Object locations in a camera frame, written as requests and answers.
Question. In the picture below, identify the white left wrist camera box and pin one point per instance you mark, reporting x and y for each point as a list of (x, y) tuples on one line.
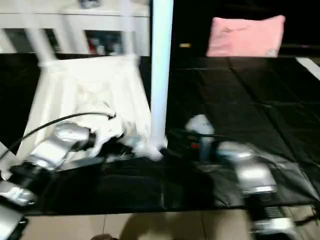
[(110, 131)]

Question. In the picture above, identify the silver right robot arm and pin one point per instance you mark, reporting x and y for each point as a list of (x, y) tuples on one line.
[(255, 180)]

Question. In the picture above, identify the pink printed pillow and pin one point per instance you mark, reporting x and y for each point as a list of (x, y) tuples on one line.
[(245, 36)]

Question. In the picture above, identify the black work mat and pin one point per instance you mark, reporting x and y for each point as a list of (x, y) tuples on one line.
[(250, 110)]

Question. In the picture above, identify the small yellow label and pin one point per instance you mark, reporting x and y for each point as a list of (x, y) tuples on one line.
[(184, 45)]

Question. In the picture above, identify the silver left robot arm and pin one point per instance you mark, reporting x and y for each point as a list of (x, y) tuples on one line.
[(45, 160)]

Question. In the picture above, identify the dark ornament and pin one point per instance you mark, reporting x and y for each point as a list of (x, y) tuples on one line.
[(90, 3)]

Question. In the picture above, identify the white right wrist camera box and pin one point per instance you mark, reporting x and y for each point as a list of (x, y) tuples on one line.
[(200, 125)]

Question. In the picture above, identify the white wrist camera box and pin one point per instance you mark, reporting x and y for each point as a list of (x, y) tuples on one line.
[(110, 131), (200, 125)]

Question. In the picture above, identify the white glass-door cabinet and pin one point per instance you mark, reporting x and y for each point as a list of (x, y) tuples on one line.
[(65, 25)]

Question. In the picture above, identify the white plastic table leg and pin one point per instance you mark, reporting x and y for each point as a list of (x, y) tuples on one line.
[(6, 152), (39, 35), (161, 65), (129, 30)]

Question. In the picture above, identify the black sofa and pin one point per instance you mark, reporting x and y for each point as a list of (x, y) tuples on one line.
[(195, 22)]

